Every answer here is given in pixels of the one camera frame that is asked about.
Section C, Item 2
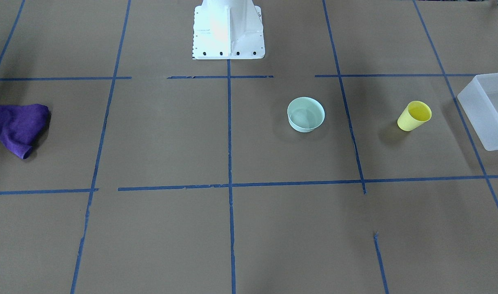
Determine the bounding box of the light green bowl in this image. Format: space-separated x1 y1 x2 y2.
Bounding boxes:
287 97 325 133

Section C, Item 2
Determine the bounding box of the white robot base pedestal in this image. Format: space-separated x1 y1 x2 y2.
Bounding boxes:
192 0 266 60

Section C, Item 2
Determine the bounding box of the translucent plastic storage box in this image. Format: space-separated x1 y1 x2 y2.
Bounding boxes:
458 73 498 151

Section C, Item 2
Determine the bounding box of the yellow plastic cup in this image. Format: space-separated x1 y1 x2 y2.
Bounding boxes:
397 101 432 131

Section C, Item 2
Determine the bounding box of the purple cloth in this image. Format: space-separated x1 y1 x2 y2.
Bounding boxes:
0 104 49 160

